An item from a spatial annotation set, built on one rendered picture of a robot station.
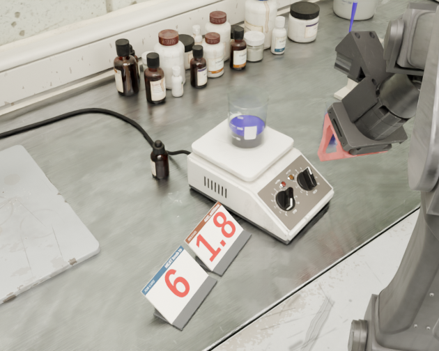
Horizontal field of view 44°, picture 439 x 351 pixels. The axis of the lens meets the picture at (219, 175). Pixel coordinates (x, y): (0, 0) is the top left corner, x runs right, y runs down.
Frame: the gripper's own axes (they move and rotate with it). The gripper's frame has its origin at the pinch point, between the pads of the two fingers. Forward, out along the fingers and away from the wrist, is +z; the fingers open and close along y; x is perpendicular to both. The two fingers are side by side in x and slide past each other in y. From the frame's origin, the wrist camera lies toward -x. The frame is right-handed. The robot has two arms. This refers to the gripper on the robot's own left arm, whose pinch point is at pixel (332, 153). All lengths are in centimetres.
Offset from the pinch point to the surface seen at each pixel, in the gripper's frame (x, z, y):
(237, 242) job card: 7.1, 12.2, 12.7
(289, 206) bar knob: 5.0, 5.6, 6.3
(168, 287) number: 11.5, 10.6, 25.5
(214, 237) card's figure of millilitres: 5.8, 11.6, 16.4
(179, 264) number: 8.7, 10.7, 23.1
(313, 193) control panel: 3.3, 7.3, 0.2
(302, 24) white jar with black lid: -41, 23, -27
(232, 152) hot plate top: -6.0, 8.7, 10.5
